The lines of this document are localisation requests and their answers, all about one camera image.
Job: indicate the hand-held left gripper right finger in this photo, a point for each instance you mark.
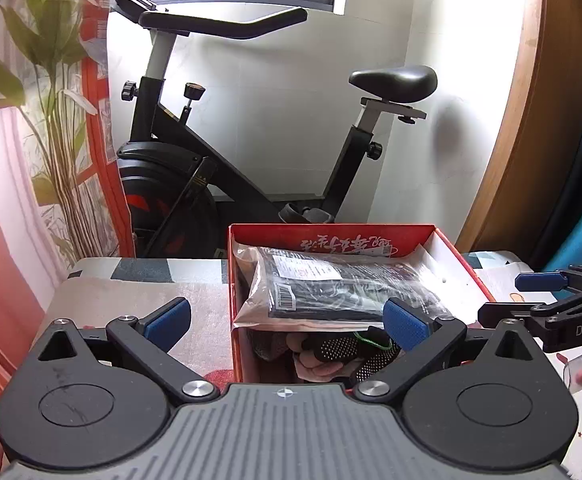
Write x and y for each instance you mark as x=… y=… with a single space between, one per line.
x=407 y=324

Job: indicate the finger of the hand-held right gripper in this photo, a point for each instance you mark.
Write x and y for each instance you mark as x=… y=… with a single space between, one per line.
x=511 y=314
x=541 y=281

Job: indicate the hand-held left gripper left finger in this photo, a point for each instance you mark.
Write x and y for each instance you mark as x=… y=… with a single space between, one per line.
x=167 y=324

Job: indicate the black fabric gloves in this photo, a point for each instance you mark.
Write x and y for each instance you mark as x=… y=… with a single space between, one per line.
x=341 y=345

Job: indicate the clear packet with black garment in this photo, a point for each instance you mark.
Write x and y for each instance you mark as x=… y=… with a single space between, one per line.
x=321 y=285

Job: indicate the red cardboard box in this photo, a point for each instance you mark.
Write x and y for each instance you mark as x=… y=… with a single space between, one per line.
x=281 y=234

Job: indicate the printed bed sheet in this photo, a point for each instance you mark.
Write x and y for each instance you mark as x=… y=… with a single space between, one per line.
x=121 y=285

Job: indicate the black exercise bike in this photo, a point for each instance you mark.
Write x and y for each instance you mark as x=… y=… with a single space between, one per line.
x=171 y=195

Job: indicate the wooden panel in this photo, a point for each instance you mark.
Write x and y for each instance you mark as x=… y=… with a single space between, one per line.
x=521 y=135

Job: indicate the printed plant backdrop cloth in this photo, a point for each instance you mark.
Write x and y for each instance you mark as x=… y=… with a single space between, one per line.
x=21 y=160

